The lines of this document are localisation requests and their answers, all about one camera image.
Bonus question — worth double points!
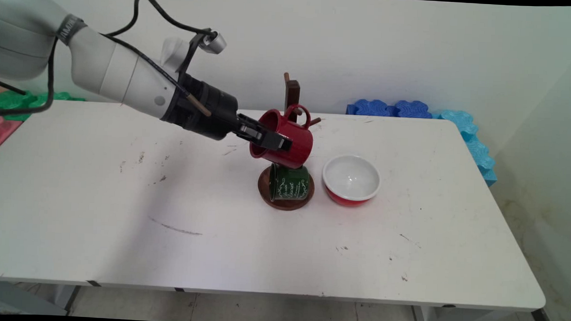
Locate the red bowl with white inside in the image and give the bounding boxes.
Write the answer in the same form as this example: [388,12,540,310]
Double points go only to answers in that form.
[321,153,382,208]

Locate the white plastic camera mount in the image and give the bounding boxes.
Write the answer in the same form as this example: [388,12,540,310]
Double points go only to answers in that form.
[159,36,191,75]

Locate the green foam tile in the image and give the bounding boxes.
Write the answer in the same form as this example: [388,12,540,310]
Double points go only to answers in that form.
[0,89,87,124]

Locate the red enamel mug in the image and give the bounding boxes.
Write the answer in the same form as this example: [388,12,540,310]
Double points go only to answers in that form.
[248,102,316,171]

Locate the thin black cable stub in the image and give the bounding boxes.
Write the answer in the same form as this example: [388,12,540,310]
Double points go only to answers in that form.
[0,81,27,96]

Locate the black velcro arm strap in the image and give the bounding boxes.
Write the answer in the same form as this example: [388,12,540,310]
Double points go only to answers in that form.
[56,13,88,47]

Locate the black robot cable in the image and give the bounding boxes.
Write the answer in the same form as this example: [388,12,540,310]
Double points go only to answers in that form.
[0,0,220,124]

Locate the cyan foam tile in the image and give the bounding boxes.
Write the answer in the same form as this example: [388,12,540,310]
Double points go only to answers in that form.
[431,109,500,188]

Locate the green printed enamel mug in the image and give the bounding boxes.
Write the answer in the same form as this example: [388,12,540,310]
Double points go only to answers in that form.
[268,162,311,203]

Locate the pink foam tile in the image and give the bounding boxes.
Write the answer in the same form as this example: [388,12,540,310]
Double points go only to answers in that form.
[0,116,23,149]

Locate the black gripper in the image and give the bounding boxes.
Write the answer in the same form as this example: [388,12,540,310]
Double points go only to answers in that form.
[164,72,296,153]

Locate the dark wooden mug tree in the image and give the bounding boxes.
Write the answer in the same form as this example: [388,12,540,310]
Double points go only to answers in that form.
[257,72,324,212]

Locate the dark blue foam tile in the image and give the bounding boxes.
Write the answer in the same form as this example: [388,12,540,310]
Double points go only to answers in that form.
[393,100,434,120]
[346,98,396,118]

